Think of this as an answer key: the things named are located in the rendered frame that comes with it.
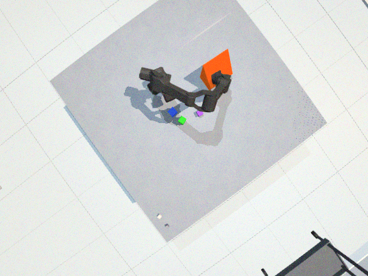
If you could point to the blue block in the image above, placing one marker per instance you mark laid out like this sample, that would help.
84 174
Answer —
172 112

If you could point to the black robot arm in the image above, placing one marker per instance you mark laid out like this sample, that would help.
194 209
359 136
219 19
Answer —
160 82

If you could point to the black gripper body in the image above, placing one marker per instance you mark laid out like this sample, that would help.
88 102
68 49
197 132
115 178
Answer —
167 97

